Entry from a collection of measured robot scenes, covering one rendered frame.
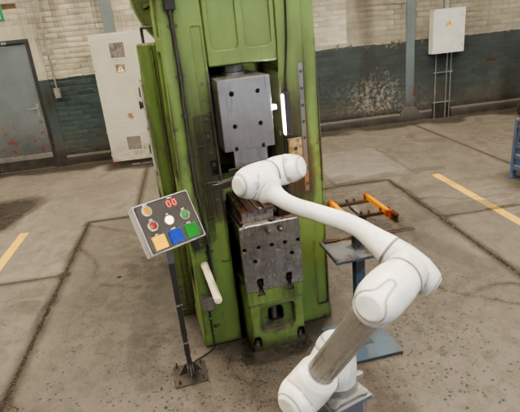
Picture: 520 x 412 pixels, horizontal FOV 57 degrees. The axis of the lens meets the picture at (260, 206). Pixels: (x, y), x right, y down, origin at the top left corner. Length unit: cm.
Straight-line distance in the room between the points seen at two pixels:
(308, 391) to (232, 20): 196
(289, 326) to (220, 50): 179
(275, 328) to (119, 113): 559
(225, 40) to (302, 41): 46
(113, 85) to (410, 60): 528
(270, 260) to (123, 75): 557
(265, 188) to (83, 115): 748
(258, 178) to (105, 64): 666
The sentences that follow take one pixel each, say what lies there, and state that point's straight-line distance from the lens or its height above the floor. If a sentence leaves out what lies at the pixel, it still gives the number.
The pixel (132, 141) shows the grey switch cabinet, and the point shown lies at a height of 42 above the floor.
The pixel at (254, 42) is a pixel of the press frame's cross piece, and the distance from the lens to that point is 286.
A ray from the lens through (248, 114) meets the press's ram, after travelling 273.
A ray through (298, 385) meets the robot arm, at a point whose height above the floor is 84.
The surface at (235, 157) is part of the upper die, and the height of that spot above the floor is 133.
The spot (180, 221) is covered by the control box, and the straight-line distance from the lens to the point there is 266.
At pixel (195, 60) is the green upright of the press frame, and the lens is 279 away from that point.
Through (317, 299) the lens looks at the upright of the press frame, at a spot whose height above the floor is 16.
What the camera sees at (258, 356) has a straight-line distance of 328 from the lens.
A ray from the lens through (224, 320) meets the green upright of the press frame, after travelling 334.
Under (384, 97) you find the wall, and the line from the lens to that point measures 945.
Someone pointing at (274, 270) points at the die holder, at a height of 58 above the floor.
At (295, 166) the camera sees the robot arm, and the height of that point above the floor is 157.
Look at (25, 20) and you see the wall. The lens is 894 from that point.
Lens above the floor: 204
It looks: 21 degrees down
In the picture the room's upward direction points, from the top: 6 degrees counter-clockwise
